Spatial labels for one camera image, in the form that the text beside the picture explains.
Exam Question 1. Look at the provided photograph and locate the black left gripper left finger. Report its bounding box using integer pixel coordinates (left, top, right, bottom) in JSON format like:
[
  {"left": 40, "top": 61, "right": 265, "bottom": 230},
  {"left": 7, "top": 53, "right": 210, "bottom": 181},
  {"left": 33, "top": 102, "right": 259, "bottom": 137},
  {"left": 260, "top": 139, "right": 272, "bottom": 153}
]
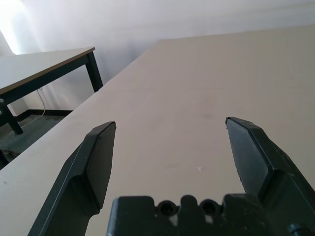
[{"left": 28, "top": 121, "right": 117, "bottom": 236}]

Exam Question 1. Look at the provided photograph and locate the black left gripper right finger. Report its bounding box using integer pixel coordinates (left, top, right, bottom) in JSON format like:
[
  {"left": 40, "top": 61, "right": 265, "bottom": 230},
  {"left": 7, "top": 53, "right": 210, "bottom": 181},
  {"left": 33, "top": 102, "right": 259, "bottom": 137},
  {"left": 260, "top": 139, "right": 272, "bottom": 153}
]
[{"left": 225, "top": 117, "right": 315, "bottom": 236}]

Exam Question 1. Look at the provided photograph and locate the black framed side table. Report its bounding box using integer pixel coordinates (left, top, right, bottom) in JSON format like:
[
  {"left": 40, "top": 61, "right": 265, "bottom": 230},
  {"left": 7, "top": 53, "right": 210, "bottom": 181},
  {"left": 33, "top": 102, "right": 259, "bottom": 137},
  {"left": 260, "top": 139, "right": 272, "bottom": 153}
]
[{"left": 0, "top": 47, "right": 104, "bottom": 135}]

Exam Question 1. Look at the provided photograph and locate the white wall socket cable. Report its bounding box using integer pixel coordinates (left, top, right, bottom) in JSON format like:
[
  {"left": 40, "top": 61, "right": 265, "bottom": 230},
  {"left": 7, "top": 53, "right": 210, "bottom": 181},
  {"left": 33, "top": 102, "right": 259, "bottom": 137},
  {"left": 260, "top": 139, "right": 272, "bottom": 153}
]
[{"left": 21, "top": 88, "right": 47, "bottom": 130}]

